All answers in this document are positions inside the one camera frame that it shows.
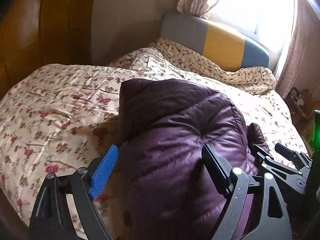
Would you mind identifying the brown wooden wardrobe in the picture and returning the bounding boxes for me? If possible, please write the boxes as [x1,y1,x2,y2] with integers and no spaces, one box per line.
[1,0,93,96]

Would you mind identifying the grey yellow blue headboard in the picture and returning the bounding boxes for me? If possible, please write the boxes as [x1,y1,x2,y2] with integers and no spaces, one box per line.
[160,12,270,72]

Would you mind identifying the purple quilted down jacket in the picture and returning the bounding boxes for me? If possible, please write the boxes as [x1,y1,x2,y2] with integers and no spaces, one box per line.
[116,79,268,239]

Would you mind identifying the pink right curtain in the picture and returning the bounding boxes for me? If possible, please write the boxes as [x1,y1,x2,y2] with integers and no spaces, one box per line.
[276,0,319,101]

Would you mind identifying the cluttered wooden side table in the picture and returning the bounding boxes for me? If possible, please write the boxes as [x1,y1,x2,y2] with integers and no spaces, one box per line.
[284,87,319,154]

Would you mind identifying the window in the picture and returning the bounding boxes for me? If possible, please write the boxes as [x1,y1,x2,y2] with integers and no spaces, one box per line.
[204,0,298,55]

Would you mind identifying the small-flower folded blanket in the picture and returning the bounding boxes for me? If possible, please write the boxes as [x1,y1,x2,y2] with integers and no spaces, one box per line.
[149,38,276,95]

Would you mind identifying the floral bed quilt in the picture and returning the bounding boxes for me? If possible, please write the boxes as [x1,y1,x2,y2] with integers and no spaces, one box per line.
[0,47,312,240]

